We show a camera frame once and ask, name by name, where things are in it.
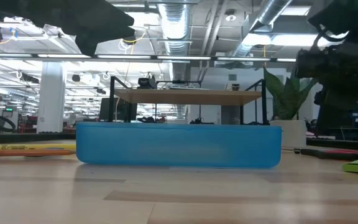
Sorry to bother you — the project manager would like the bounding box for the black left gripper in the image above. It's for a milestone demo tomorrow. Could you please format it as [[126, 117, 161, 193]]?
[[0, 0, 136, 57]]

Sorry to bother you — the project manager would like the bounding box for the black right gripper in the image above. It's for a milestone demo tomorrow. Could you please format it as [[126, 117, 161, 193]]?
[[295, 43, 358, 132]]

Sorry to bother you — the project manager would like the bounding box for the black red stationery item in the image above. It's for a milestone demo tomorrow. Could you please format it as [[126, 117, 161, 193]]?
[[300, 148, 358, 162]]

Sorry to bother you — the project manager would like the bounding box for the yellow pencil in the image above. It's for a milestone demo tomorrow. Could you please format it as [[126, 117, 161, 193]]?
[[0, 143, 77, 151]]

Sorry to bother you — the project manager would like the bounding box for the blue translucent plastic pencil case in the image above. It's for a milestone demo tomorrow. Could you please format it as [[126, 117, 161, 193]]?
[[75, 121, 283, 170]]

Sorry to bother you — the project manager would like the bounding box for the orange pencil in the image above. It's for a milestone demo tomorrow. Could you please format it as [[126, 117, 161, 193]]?
[[0, 149, 76, 158]]

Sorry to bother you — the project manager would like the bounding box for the long ceiling light strip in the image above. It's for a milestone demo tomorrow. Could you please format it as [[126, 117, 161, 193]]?
[[0, 52, 298, 63]]

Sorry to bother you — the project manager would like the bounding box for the snake plant in white pot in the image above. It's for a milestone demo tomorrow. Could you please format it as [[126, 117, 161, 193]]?
[[262, 66, 319, 149]]

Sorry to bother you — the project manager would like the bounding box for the black monitor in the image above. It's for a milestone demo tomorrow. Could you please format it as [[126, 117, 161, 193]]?
[[99, 97, 139, 123]]

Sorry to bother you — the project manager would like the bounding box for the white building pillar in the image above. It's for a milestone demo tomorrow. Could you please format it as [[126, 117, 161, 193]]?
[[37, 61, 67, 134]]

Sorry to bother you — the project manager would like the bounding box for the wide silver ventilation duct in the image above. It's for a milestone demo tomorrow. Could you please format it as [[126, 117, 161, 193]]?
[[156, 0, 194, 82]]

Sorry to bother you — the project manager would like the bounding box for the wooden shelf riser black frame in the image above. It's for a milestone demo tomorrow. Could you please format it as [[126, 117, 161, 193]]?
[[108, 75, 269, 126]]

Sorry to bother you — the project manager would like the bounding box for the slanted silver ventilation duct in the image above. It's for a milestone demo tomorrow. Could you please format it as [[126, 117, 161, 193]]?
[[230, 0, 294, 60]]

